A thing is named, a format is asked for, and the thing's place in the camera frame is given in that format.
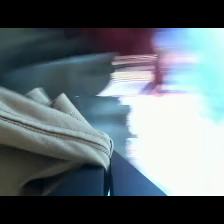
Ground beige shirt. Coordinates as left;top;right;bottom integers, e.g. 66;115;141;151
0;85;115;197

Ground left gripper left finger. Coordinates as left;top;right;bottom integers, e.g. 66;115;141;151
49;164;106;197

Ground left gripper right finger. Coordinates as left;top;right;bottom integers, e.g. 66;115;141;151
109;150;167;197

